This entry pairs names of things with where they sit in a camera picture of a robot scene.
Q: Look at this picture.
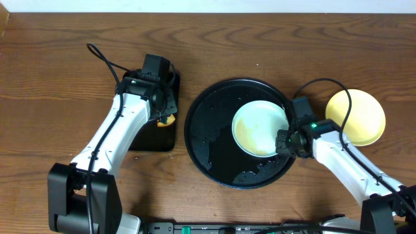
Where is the light green plate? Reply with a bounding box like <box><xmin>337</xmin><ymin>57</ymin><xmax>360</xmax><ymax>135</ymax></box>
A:
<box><xmin>231</xmin><ymin>100</ymin><xmax>289</xmax><ymax>158</ymax></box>

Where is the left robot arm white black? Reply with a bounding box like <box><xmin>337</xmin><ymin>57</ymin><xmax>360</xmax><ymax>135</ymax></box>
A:
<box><xmin>47</xmin><ymin>77</ymin><xmax>177</xmax><ymax>233</ymax></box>

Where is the yellow plate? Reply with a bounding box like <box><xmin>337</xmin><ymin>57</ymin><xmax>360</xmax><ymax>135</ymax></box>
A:
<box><xmin>325</xmin><ymin>89</ymin><xmax>386</xmax><ymax>146</ymax></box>

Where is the black rectangular tray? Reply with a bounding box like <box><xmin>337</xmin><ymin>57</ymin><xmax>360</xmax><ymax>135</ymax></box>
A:
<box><xmin>123</xmin><ymin>70</ymin><xmax>180</xmax><ymax>152</ymax></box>

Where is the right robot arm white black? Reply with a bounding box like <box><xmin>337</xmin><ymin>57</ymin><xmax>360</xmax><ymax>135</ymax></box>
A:
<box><xmin>276</xmin><ymin>120</ymin><xmax>415</xmax><ymax>233</ymax></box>

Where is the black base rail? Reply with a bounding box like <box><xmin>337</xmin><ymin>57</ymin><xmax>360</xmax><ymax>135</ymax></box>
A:
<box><xmin>138</xmin><ymin>222</ymin><xmax>369</xmax><ymax>234</ymax></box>

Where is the yellow sponge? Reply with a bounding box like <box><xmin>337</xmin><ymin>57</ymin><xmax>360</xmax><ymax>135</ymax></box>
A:
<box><xmin>157</xmin><ymin>114</ymin><xmax>176</xmax><ymax>127</ymax></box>

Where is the black round tray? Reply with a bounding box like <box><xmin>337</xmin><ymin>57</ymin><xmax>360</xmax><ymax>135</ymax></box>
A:
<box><xmin>184</xmin><ymin>78</ymin><xmax>295</xmax><ymax>189</ymax></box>

